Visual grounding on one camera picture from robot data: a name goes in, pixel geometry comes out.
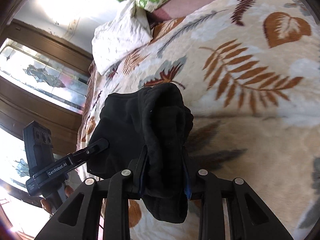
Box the black pants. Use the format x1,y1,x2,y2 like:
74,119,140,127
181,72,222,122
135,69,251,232
86,83,193,224

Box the left hand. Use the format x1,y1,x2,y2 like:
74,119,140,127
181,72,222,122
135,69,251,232
39,184,75,215

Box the dark wooden wardrobe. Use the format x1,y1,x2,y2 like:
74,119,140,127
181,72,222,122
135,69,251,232
0,18,94,208

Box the leaf pattern plush blanket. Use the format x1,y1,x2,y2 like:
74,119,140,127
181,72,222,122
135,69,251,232
77,0,319,239

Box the white floral pillow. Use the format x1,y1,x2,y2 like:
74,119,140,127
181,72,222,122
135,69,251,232
92,0,152,75

